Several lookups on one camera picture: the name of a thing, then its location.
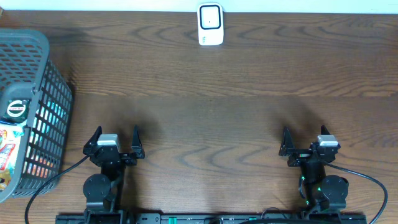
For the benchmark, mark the white barcode scanner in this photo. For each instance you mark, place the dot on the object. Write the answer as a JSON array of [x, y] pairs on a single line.
[[210, 24]]

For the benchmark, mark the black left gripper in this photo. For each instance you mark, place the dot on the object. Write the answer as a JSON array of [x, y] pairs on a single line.
[[114, 155]]

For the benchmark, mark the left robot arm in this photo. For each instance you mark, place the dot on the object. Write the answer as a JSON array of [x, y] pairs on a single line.
[[103, 191]]

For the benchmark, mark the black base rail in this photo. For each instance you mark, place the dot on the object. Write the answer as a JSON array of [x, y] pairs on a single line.
[[156, 218]]

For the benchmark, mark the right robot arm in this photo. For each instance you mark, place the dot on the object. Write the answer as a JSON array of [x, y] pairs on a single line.
[[325, 194]]

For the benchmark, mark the grey plastic shopping basket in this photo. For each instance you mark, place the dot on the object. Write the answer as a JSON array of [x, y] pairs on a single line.
[[36, 107]]

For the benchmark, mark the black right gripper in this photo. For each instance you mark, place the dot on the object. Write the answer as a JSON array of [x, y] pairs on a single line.
[[286, 149]]

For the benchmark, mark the yellow snack bag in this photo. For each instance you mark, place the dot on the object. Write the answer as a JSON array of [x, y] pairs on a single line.
[[11, 135]]

